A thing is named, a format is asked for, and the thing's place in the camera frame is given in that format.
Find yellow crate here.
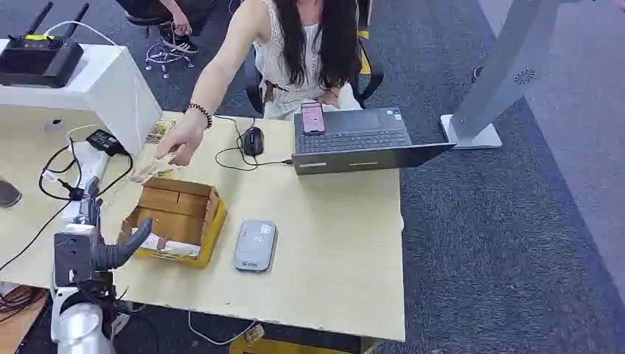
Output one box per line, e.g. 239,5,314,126
228,324,380,354

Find person's left hand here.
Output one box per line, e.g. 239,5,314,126
316,89,343,109

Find black bead bracelet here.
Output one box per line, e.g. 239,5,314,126
184,103,214,131

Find white hanging cable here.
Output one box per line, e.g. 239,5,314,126
187,309,260,347

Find black power cable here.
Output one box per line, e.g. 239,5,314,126
0,138,135,273

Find black router with antennas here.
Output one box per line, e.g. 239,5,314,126
0,1,92,89

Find seated person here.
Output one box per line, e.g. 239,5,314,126
154,0,373,168

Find black mouse cable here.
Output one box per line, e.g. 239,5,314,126
214,114,294,173

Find wooden card box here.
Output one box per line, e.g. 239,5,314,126
118,176,228,269

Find black power adapter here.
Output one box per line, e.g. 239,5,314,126
85,128,130,158

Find black computer mouse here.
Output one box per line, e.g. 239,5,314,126
241,126,266,158

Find white cards in box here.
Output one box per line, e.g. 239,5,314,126
130,228,202,260

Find dark cable bundle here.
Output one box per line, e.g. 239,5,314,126
0,285,49,325

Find white desk leg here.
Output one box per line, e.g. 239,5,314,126
439,0,568,150

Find white box stand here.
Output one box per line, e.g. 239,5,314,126
0,38,164,157

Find dark grey laptop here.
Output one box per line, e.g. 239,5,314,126
291,106,458,176

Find grey pocket device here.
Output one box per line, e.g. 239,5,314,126
232,219,279,274

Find white power strip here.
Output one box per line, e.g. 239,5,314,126
60,140,112,231

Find white router cable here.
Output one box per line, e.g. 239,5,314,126
43,20,119,48

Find person's right hand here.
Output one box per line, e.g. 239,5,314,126
154,122,208,167

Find black office chair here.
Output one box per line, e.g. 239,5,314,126
242,35,385,117

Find yellow printed card pack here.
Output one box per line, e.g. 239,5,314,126
145,117,178,145

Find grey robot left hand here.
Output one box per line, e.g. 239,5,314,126
52,176,154,289

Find pink smartphone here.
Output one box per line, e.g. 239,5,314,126
299,101,327,136

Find chrome chair base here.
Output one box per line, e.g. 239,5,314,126
144,40,195,80

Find pale card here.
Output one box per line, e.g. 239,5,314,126
130,155,180,184

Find dark rounded object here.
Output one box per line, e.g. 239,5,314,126
0,179,24,209

